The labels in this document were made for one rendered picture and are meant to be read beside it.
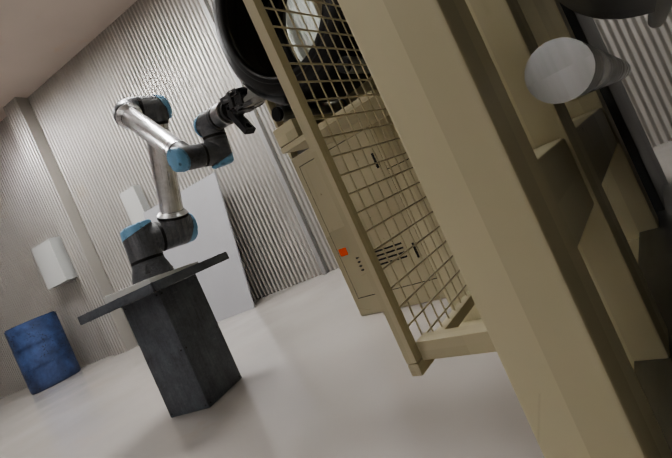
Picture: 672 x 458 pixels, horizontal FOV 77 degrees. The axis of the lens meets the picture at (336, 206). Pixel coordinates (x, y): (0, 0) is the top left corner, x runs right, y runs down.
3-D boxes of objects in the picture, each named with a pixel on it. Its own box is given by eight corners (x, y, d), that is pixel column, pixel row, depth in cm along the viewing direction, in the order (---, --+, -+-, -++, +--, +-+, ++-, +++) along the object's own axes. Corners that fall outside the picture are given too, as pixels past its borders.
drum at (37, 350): (91, 365, 582) (64, 305, 583) (47, 389, 526) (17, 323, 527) (65, 375, 606) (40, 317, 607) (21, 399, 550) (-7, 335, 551)
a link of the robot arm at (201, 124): (215, 138, 172) (207, 115, 171) (234, 129, 164) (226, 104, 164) (195, 141, 164) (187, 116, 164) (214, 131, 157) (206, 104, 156)
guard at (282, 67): (537, 211, 131) (444, 5, 131) (544, 209, 129) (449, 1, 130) (412, 377, 60) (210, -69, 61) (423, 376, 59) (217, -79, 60)
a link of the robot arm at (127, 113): (101, 95, 185) (177, 150, 146) (130, 93, 193) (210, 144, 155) (104, 120, 190) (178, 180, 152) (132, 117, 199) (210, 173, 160)
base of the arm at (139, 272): (125, 288, 198) (117, 269, 199) (157, 277, 215) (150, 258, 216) (150, 278, 190) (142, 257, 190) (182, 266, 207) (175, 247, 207)
